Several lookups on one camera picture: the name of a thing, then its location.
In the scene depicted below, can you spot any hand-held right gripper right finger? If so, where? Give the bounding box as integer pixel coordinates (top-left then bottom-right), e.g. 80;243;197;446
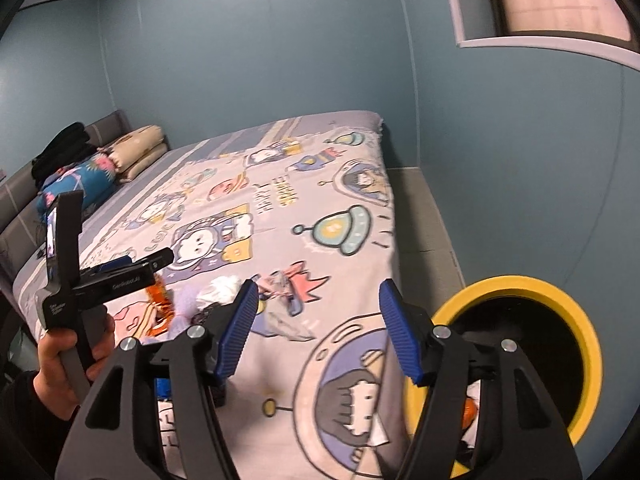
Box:
378;279;584;480

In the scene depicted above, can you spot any clear plastic wrapper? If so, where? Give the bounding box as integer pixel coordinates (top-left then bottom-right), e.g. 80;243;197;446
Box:
259;269;317;343

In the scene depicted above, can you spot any bed with cartoon bedsheet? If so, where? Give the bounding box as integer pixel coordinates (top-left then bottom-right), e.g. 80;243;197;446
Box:
12;109;426;480

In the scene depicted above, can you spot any yellow round waste bin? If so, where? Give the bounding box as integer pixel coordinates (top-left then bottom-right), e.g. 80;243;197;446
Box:
402;275;603;480

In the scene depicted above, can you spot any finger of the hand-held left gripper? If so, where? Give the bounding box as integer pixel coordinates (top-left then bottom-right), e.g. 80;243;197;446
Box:
92;255;134;276
131;248;176;276

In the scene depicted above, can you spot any person's left forearm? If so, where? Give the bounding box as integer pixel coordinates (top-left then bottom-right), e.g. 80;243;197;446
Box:
0;369;83;480

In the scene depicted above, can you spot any pale purple fuzzy wad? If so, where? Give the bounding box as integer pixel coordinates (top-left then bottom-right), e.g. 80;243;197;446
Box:
169;280;212;322

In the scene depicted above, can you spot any blue floral pillow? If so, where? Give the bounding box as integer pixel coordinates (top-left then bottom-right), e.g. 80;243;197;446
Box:
36;154;122;219

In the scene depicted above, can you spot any white tissue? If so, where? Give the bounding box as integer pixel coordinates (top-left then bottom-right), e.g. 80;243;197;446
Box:
192;276;247;312

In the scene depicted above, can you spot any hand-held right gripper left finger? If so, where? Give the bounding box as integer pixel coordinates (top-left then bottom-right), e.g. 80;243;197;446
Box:
55;279;260;480

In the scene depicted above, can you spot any black folded cloth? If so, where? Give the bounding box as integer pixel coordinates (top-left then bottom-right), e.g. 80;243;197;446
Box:
31;121;99;184

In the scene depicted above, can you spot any orange striped wrapper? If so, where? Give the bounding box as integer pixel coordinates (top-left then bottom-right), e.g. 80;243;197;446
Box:
144;274;177;337

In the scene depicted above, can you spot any person's left hand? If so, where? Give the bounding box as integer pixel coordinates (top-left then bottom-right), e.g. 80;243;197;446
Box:
33;305;117;422

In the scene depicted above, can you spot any black printed wrapper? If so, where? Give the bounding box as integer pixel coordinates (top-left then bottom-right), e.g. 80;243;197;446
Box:
191;305;222;327

